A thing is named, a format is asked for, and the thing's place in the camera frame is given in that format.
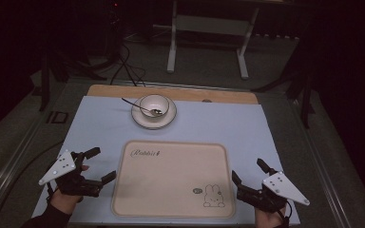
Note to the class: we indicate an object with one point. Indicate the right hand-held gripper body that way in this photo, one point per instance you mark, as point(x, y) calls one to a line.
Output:
point(282, 186)

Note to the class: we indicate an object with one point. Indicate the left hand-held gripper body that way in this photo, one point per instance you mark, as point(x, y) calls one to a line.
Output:
point(63, 166)

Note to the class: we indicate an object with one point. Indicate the person's right hand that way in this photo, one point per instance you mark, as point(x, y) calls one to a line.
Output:
point(267, 219)

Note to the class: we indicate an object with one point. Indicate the person's left hand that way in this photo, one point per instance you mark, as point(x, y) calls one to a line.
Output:
point(64, 202)

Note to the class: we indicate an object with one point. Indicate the light blue table mat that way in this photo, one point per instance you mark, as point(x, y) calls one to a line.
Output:
point(209, 126)

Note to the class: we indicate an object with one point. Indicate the beige tray rabbit print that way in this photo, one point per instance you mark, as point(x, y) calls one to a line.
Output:
point(171, 180)

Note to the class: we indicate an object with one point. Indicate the metal spoon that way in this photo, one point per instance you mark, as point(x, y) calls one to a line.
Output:
point(133, 104)

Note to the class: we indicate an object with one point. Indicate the white plate dark rim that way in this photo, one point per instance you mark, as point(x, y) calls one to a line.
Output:
point(153, 124)

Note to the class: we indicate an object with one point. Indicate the black metal stand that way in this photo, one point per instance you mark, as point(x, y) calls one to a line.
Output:
point(304, 101)

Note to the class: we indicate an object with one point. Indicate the white bowl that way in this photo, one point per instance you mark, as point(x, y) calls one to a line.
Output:
point(154, 103)

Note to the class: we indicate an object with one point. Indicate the dark device red light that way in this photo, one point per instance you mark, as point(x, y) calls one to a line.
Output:
point(114, 28)

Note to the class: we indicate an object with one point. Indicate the white metal table frame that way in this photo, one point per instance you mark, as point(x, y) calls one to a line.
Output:
point(171, 47)

